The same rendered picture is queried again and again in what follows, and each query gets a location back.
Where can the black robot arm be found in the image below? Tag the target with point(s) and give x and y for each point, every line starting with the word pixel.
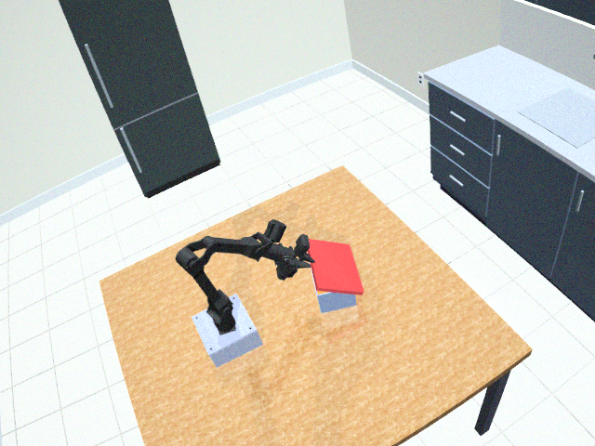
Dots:
pixel 219 305

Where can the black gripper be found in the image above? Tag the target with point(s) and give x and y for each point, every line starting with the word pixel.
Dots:
pixel 302 246

